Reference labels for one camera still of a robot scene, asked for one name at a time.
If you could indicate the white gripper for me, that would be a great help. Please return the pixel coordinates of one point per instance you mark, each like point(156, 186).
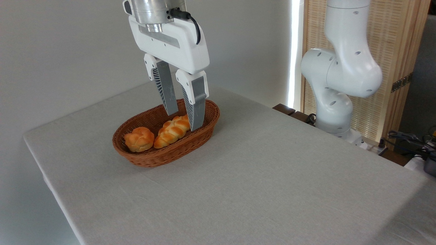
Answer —
point(180, 46)

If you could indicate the round knotted bread roll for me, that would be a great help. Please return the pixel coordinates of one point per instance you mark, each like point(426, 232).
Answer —
point(139, 139)

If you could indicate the long braided bread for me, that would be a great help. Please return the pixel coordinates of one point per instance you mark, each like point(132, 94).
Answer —
point(172, 131)

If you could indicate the brown wicker basket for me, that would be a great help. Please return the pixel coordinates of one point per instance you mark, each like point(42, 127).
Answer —
point(143, 160)

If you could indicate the dark wooden furniture piece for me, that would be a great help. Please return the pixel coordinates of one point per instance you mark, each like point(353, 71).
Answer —
point(284, 109)

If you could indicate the light grey tablecloth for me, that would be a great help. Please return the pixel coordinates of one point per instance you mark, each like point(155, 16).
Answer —
point(255, 177)

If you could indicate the wooden slatted folding screen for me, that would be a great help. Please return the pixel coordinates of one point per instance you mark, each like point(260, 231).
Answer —
point(391, 44)

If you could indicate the dark metal screen hinge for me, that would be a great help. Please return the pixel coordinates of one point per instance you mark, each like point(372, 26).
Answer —
point(402, 82)

